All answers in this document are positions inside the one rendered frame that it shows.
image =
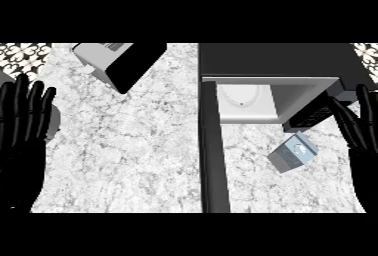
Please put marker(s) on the dark grey microwave door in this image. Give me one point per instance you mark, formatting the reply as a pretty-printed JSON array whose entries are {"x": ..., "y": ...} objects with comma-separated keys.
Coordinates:
[{"x": 213, "y": 150}]

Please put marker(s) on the dark grey microwave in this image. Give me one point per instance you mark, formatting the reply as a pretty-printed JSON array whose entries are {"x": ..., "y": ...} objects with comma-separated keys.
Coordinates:
[{"x": 280, "y": 83}]

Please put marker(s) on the grey and black toaster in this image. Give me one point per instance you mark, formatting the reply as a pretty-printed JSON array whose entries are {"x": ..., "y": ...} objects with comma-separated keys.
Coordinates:
[{"x": 118, "y": 63}]

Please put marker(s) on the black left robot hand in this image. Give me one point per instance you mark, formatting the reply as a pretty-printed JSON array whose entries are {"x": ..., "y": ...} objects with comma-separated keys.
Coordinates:
[{"x": 22, "y": 133}]

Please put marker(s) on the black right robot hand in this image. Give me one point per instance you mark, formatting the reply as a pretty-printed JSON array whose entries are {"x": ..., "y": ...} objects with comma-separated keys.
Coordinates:
[{"x": 362, "y": 156}]

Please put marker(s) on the pale blue milk carton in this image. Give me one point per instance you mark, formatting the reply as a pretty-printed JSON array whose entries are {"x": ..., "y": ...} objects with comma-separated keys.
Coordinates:
[{"x": 292, "y": 153}]

